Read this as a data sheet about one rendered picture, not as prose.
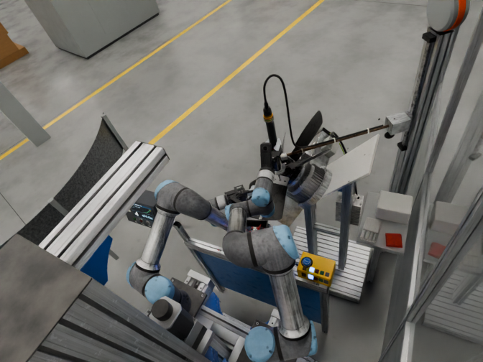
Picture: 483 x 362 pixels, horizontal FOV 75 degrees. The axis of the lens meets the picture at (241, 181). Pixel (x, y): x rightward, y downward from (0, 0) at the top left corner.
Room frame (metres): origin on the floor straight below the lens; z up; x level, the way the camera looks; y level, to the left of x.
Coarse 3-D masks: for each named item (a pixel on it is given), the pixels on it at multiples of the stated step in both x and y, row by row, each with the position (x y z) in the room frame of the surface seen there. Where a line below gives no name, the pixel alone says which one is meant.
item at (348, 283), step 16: (304, 240) 1.28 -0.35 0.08; (320, 240) 1.23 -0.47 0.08; (336, 240) 1.18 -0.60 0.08; (336, 256) 1.05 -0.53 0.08; (352, 256) 1.01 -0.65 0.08; (368, 256) 0.97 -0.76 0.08; (336, 272) 0.93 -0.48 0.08; (352, 272) 0.89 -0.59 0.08; (336, 288) 0.82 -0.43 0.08; (352, 288) 0.78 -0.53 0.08
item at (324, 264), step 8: (304, 256) 0.67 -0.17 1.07; (312, 256) 0.66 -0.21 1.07; (320, 256) 0.64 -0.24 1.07; (312, 264) 0.62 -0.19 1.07; (320, 264) 0.61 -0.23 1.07; (328, 264) 0.59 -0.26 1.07; (304, 272) 0.60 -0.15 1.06; (312, 272) 0.58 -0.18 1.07; (328, 272) 0.56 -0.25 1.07; (312, 280) 0.58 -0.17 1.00; (328, 280) 0.53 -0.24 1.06
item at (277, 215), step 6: (276, 186) 1.04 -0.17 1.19; (282, 186) 1.03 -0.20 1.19; (276, 192) 1.00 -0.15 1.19; (282, 192) 0.99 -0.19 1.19; (276, 198) 0.96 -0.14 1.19; (282, 198) 0.95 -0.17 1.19; (276, 204) 0.93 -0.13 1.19; (282, 204) 0.92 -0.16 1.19; (276, 210) 0.89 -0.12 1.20; (282, 210) 0.87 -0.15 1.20; (252, 216) 0.92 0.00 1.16; (258, 216) 0.90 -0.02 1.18; (276, 216) 0.85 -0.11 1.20
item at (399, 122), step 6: (396, 114) 1.07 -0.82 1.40; (402, 114) 1.05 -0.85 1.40; (408, 114) 1.04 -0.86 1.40; (390, 120) 1.04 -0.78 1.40; (396, 120) 1.03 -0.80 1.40; (402, 120) 1.02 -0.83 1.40; (408, 120) 1.01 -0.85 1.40; (390, 126) 1.03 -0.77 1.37; (396, 126) 1.01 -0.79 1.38; (402, 126) 1.01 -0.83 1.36; (408, 126) 1.01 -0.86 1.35; (390, 132) 1.02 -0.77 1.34; (396, 132) 1.01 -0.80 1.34
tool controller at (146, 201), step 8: (144, 192) 1.26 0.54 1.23; (152, 192) 1.25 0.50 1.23; (144, 200) 1.19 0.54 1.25; (152, 200) 1.17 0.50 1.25; (136, 208) 1.19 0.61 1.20; (144, 208) 1.15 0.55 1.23; (152, 208) 1.12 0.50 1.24; (128, 216) 1.24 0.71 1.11; (136, 216) 1.20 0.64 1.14; (144, 216) 1.16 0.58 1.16; (152, 216) 1.12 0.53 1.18; (144, 224) 1.16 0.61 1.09; (152, 224) 1.12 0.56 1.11
